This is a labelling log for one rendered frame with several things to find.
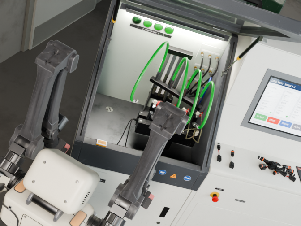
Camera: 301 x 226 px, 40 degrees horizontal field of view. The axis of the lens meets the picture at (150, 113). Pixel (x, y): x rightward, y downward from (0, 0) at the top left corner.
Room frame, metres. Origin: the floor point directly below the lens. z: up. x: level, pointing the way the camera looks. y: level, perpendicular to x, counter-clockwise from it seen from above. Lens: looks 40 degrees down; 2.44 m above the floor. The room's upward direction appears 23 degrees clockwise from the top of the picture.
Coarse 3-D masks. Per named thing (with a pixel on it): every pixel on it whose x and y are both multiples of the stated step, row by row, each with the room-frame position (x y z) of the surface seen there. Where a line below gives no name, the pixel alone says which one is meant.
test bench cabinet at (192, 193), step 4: (80, 116) 1.92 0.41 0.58; (76, 132) 1.69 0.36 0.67; (72, 148) 1.50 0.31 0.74; (192, 192) 1.52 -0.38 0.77; (188, 196) 1.52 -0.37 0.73; (192, 196) 1.52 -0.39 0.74; (188, 200) 1.52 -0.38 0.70; (184, 204) 1.52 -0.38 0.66; (184, 208) 1.52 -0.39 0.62; (180, 212) 1.52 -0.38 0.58; (176, 216) 1.52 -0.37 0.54; (180, 216) 1.52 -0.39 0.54; (176, 220) 1.52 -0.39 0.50; (172, 224) 1.52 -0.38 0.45
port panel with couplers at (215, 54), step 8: (200, 48) 2.01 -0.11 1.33; (208, 48) 2.02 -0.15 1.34; (216, 48) 2.03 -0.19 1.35; (200, 56) 2.01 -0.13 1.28; (208, 56) 2.01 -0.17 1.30; (216, 56) 2.03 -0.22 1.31; (192, 64) 2.01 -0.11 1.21; (200, 64) 2.02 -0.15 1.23; (208, 64) 2.03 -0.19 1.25; (216, 64) 2.04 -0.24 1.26; (192, 72) 2.01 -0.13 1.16; (208, 72) 2.03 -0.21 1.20; (200, 88) 2.03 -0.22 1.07
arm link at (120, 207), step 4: (120, 196) 0.92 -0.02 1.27; (116, 200) 0.90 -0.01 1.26; (120, 200) 0.90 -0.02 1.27; (124, 200) 0.91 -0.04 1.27; (128, 200) 0.91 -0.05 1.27; (116, 204) 0.88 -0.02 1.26; (120, 204) 0.89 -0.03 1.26; (124, 204) 0.90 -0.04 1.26; (128, 204) 0.90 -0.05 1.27; (112, 208) 0.87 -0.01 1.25; (116, 208) 0.88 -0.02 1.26; (120, 208) 0.88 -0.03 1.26; (124, 208) 0.89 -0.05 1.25; (128, 208) 0.89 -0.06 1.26; (112, 212) 0.86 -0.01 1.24; (116, 212) 0.86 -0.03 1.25; (120, 212) 0.87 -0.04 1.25; (124, 212) 0.87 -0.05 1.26; (120, 216) 0.86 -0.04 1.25; (124, 216) 0.87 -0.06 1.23
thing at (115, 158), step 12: (84, 144) 1.38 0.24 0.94; (108, 144) 1.43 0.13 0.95; (84, 156) 1.39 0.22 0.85; (96, 156) 1.40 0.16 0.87; (108, 156) 1.41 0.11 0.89; (120, 156) 1.42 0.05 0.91; (132, 156) 1.44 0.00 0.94; (108, 168) 1.42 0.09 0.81; (120, 168) 1.43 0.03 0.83; (132, 168) 1.44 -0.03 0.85; (156, 168) 1.47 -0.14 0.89; (168, 168) 1.48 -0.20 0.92; (180, 168) 1.49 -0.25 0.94; (192, 168) 1.51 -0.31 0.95; (156, 180) 1.47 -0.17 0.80; (168, 180) 1.49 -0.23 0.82; (180, 180) 1.50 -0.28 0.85; (192, 180) 1.51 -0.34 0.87
